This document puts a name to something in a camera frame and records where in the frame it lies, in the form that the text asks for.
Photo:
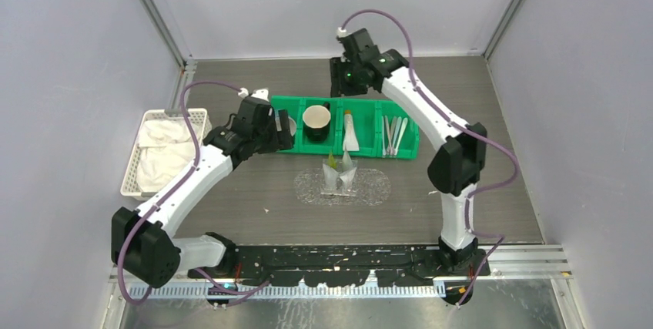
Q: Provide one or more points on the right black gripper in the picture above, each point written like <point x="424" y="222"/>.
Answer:
<point x="338" y="88"/>

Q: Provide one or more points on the white orange-print toothpaste tube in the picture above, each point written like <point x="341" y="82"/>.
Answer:
<point x="350" y="141"/>

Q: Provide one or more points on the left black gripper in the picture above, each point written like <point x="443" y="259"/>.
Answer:
<point x="280" y="141"/>

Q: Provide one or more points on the light blue toothbrush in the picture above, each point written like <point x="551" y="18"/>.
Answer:
<point x="383" y="136"/>

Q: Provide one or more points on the pale mint toothpaste tube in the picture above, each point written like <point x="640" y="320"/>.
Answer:
<point x="331" y="176"/>

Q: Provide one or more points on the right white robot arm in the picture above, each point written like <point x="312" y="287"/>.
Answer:
<point x="460" y="148"/>

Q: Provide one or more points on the green compartment bin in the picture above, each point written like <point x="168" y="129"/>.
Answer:
<point x="366" y="117"/>

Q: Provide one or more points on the white red-cap toothpaste tube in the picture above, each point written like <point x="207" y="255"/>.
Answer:
<point x="347" y="178"/>

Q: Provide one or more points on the beige toothbrush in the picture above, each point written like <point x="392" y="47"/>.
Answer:
<point x="391" y="126"/>

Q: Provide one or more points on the clear plastic bag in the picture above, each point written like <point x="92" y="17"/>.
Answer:
<point x="338" y="191"/>

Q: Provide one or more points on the blue mug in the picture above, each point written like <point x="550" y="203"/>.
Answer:
<point x="292" y="127"/>

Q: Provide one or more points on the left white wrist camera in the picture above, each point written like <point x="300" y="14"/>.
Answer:
<point x="263" y="94"/>

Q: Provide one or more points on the dark green mug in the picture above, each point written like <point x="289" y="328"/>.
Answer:
<point x="316" y="122"/>

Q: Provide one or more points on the pink toothbrush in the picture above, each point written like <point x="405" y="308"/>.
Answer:
<point x="387" y="136"/>

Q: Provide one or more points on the yellow-green toothpaste tube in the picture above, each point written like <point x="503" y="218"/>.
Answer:
<point x="331" y="162"/>

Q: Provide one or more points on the pale blue toothbrush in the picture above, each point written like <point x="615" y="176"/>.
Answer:
<point x="396" y="132"/>

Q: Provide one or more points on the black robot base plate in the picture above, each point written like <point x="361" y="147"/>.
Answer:
<point x="391" y="265"/>

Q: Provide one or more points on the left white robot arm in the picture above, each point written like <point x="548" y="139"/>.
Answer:
<point x="144" y="241"/>

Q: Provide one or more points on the white cloth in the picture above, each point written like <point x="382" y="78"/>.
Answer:
<point x="166" y="148"/>

